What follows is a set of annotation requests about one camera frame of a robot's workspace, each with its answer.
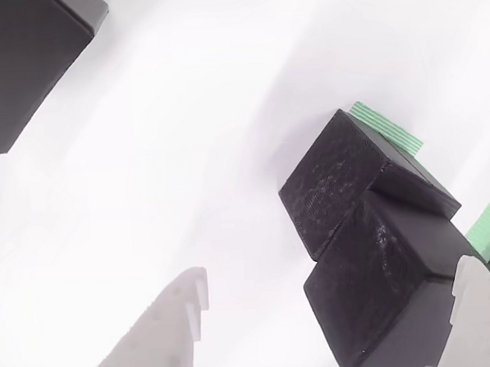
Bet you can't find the green striped square marker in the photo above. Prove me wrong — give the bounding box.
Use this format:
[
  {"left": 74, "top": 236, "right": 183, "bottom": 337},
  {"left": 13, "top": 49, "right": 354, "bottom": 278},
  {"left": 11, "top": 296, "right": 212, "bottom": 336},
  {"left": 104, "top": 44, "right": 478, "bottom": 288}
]
[{"left": 347, "top": 97, "right": 450, "bottom": 198}]

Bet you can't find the black cube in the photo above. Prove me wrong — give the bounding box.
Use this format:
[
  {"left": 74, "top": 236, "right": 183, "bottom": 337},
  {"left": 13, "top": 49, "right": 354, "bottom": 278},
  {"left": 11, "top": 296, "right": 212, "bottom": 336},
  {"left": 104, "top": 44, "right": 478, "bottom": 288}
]
[
  {"left": 273, "top": 102, "right": 465, "bottom": 264},
  {"left": 297, "top": 182, "right": 490, "bottom": 367},
  {"left": 0, "top": 0, "right": 117, "bottom": 155}
]

